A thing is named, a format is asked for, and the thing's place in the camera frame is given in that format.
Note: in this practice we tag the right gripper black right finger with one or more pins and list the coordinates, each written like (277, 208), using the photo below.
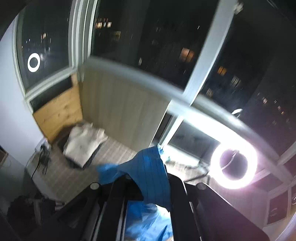
(200, 213)

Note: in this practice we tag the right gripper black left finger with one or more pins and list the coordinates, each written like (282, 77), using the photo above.
(97, 213)

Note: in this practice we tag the blue striped garment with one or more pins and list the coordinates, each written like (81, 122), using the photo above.
(144, 220)

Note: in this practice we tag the plaid checkered bed sheet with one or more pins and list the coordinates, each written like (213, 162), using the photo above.
(62, 181)

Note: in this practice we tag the beige folded garment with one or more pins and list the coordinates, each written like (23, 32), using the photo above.
(83, 140)

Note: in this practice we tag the dark grey folded cloth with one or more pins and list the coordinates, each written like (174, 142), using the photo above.
(74, 162)

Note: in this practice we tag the white ring light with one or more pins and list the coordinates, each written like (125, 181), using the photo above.
(233, 165)

